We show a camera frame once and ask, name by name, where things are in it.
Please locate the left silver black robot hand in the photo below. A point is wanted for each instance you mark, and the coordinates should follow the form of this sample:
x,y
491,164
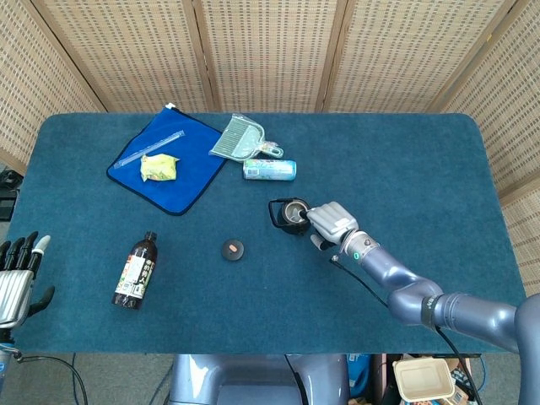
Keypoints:
x,y
12,291

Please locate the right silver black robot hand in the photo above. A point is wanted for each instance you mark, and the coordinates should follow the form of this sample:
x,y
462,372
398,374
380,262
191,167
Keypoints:
x,y
333,221

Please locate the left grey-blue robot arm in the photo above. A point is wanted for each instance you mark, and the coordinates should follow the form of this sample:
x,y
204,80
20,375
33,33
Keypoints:
x,y
3,350

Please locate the black cast iron teapot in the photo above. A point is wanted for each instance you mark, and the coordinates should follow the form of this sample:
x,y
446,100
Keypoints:
x,y
293,228

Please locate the black teapot lid orange knob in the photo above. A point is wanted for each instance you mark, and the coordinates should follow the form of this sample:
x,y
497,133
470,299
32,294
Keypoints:
x,y
233,255

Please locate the dark sauce bottle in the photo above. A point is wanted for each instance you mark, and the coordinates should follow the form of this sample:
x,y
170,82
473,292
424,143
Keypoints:
x,y
135,274

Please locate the blue printed bag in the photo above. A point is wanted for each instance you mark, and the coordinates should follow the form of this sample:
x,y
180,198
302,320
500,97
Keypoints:
x,y
358,373

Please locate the light green drink can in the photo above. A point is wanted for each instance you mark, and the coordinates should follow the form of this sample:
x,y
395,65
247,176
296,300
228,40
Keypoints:
x,y
270,170

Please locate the black equipment box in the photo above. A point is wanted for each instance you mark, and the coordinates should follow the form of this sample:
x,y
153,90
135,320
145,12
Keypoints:
x,y
8,206

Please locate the teal carpet table cover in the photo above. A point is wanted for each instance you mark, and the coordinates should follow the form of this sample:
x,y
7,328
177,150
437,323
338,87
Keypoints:
x,y
401,169

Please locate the green dustpan brush set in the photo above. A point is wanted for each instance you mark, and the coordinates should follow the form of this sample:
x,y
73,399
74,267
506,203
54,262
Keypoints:
x,y
236,139

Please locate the blue microfibre cloth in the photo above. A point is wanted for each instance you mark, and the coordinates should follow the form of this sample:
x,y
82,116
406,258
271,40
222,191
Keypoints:
x,y
190,169

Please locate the grey-blue robot torso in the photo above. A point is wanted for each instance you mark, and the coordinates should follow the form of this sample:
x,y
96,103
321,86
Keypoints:
x,y
253,379

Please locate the beige takeaway food box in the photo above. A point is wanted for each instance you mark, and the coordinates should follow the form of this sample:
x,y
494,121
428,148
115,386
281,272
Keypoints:
x,y
422,377

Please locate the rattan wooden folding screen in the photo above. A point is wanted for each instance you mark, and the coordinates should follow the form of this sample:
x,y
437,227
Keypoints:
x,y
270,50

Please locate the yellow green snack packet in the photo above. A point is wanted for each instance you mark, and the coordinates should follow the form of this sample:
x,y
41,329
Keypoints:
x,y
158,167

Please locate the clear plastic ruler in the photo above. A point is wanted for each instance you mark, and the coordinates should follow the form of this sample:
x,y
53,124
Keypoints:
x,y
149,148

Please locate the colourful printed carton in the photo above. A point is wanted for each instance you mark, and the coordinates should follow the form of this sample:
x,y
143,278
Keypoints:
x,y
463,381

